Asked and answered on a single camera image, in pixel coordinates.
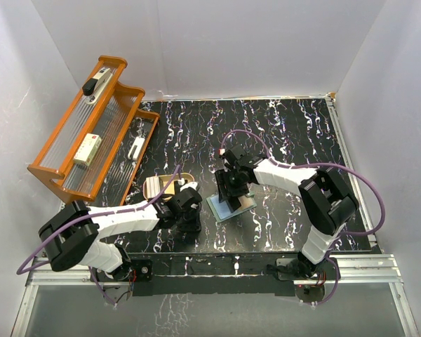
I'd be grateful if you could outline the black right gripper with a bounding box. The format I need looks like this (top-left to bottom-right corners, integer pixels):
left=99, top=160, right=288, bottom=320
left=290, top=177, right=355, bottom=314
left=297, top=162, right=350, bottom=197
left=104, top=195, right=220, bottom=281
left=216, top=167, right=249, bottom=202

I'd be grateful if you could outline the mint green card holder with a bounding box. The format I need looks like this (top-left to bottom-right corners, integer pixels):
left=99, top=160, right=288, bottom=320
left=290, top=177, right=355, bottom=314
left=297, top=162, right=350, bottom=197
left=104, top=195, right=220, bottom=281
left=206, top=193, right=257, bottom=223

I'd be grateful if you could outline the tan oval wooden tray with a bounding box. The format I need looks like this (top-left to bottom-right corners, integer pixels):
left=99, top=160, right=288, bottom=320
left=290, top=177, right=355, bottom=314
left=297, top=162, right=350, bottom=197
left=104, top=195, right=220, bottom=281
left=158, top=173, right=195, bottom=201

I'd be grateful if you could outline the orange wooden shelf rack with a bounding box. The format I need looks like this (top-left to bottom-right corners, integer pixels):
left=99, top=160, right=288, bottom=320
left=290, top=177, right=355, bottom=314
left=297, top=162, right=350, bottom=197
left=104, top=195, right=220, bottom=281
left=27, top=55, right=160, bottom=206

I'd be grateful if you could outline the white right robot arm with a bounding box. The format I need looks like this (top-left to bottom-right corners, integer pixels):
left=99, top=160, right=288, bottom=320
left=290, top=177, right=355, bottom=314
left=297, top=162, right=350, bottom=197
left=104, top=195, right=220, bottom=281
left=208, top=145, right=359, bottom=279

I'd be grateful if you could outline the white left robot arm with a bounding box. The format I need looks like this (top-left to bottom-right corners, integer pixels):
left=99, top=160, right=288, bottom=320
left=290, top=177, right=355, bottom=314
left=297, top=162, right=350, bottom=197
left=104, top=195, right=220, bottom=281
left=39, top=183, right=202, bottom=281

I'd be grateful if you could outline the white card stack in tray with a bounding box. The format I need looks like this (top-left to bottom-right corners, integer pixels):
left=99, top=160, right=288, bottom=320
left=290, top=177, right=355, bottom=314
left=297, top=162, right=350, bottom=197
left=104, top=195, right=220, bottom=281
left=143, top=176, right=161, bottom=199

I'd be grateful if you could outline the white small clip object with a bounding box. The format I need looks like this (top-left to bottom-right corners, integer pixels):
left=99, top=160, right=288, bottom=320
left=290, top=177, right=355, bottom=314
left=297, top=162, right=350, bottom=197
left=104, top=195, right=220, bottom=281
left=127, top=137, right=145, bottom=161

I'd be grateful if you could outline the white small cardboard box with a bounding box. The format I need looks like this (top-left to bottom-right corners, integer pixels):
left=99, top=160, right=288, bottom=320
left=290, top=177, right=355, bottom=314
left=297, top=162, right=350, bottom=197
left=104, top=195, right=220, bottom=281
left=74, top=133, right=102, bottom=166

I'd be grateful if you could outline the black and white stapler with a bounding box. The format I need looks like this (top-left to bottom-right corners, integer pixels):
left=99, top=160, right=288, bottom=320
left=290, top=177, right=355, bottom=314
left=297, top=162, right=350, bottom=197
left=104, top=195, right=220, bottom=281
left=81, top=67, right=113, bottom=105

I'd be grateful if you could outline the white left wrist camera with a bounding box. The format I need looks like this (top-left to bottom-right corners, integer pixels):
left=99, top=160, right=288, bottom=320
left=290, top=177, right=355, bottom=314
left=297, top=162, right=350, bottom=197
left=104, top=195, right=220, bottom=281
left=178, top=178, right=199, bottom=192

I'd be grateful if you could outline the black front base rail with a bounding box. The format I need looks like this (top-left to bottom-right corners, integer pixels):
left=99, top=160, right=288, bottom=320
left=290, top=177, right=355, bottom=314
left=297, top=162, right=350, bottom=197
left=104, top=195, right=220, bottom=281
left=93, top=253, right=338, bottom=296

